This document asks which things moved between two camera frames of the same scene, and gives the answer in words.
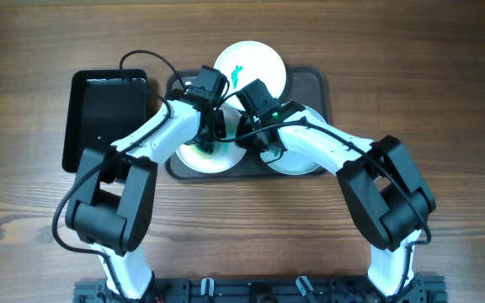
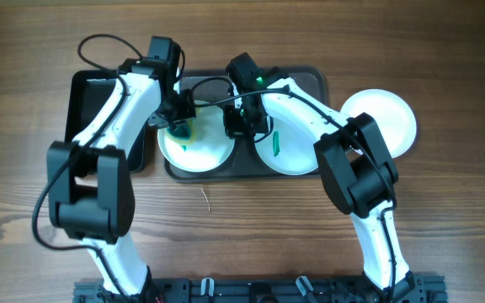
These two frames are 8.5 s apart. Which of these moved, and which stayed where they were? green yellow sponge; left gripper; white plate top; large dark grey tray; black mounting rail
Moved: green yellow sponge; white plate top; left gripper
Stayed: black mounting rail; large dark grey tray
